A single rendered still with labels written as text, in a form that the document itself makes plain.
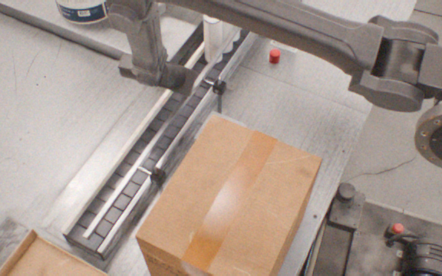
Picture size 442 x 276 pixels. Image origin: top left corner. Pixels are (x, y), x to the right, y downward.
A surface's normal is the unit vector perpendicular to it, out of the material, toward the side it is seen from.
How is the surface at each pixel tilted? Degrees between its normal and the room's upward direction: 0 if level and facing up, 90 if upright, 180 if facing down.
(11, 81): 0
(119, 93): 0
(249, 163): 0
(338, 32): 29
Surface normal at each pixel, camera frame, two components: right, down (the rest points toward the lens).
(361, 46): 0.14, -0.11
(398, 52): -0.48, -0.29
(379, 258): 0.00, -0.56
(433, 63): -0.14, -0.19
